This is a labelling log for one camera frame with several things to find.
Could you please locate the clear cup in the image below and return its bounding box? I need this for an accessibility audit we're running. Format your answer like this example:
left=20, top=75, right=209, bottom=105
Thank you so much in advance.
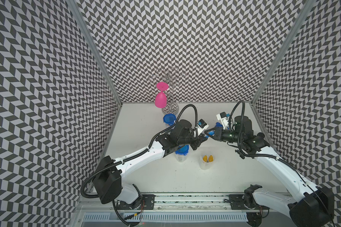
left=199, top=155, right=215, bottom=170
left=175, top=154, right=188, bottom=163

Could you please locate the blue toothbrush back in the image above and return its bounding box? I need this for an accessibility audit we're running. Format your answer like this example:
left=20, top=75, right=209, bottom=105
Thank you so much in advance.
left=204, top=130, right=215, bottom=138

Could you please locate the pink plastic wine glass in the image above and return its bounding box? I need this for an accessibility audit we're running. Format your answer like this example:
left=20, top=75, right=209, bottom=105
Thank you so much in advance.
left=154, top=82, right=169, bottom=108

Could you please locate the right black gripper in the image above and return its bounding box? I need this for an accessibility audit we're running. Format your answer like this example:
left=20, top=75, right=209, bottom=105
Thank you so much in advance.
left=204, top=126, right=242, bottom=143

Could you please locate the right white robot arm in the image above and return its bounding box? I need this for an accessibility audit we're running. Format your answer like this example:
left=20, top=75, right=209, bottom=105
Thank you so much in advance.
left=214, top=101, right=335, bottom=227

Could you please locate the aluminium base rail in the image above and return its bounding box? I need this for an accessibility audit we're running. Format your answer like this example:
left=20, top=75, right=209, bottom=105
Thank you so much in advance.
left=76, top=192, right=310, bottom=213

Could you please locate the chrome glass holder stand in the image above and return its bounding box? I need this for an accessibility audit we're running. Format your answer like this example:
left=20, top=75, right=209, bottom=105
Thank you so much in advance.
left=150, top=67, right=181, bottom=115

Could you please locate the blue lid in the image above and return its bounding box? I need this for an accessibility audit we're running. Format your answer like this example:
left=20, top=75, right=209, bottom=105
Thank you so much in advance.
left=163, top=113, right=177, bottom=127
left=215, top=122, right=223, bottom=128
left=175, top=145, right=189, bottom=156

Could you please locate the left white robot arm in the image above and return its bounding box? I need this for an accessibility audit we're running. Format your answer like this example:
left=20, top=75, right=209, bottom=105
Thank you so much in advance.
left=80, top=104, right=208, bottom=209

